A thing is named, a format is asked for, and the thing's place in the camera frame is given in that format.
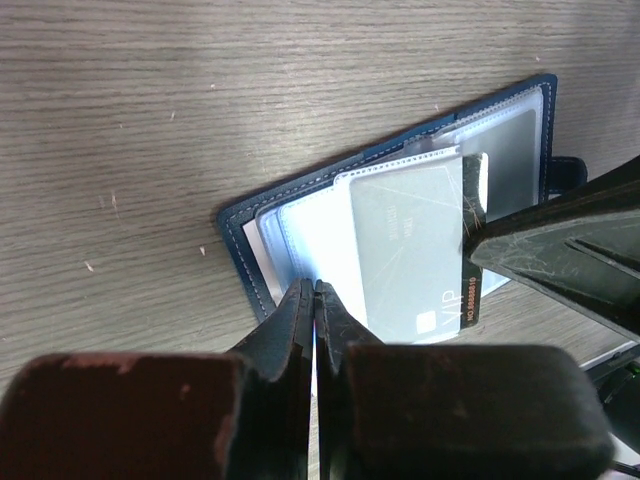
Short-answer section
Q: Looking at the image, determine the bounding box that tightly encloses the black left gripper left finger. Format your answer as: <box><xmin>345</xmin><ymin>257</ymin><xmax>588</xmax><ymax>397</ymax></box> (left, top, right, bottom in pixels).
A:
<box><xmin>1</xmin><ymin>280</ymin><xmax>314</xmax><ymax>479</ymax></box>

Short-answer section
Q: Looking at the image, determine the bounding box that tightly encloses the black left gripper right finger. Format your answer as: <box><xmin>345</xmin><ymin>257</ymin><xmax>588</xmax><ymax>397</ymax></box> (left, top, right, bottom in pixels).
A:
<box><xmin>314</xmin><ymin>282</ymin><xmax>614</xmax><ymax>479</ymax></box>

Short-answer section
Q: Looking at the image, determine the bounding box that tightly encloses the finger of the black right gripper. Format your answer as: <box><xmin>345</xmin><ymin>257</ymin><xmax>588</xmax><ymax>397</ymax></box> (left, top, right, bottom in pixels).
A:
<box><xmin>465</xmin><ymin>159</ymin><xmax>639</xmax><ymax>340</ymax></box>

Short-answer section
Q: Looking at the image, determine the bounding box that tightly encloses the blue leather card holder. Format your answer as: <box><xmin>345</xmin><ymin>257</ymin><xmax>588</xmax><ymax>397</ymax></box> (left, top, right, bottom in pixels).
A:
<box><xmin>216</xmin><ymin>73</ymin><xmax>587</xmax><ymax>344</ymax></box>

